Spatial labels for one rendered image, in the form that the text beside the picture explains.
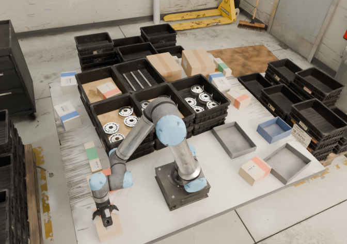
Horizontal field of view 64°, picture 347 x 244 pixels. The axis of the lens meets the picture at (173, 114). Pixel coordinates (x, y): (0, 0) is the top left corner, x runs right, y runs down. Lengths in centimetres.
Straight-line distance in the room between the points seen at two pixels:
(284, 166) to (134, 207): 101
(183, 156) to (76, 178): 82
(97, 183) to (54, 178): 151
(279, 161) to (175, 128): 110
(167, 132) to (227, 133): 105
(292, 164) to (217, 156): 50
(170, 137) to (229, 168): 85
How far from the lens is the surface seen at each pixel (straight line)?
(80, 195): 176
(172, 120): 106
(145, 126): 124
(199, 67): 244
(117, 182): 131
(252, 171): 181
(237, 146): 201
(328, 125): 283
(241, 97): 231
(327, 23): 450
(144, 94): 203
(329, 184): 304
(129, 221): 164
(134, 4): 512
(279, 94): 317
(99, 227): 156
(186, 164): 129
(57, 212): 257
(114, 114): 198
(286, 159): 206
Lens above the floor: 217
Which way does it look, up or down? 43 degrees down
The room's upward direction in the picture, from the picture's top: 4 degrees clockwise
